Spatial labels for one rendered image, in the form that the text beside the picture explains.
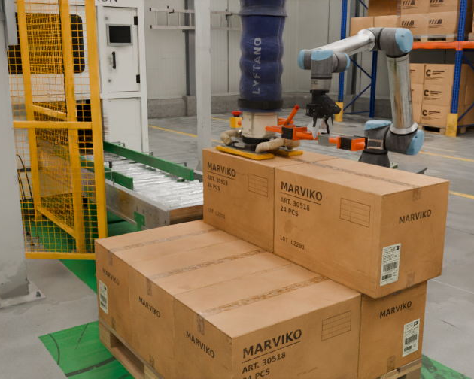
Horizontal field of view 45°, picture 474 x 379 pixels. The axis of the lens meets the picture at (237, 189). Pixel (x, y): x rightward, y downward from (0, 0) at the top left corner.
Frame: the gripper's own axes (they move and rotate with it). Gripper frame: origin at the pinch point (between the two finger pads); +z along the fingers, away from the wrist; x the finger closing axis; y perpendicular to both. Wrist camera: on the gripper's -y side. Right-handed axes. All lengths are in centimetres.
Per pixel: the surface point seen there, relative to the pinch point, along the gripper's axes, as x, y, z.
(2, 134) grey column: 97, 153, 9
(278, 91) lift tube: -1.2, 32.0, -17.6
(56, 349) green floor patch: 99, 80, 108
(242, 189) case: 18.7, 33.7, 27.8
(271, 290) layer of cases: 46, -22, 53
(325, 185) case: 19.3, -22.4, 15.2
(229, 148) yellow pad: 16, 49, 11
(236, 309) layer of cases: 66, -28, 53
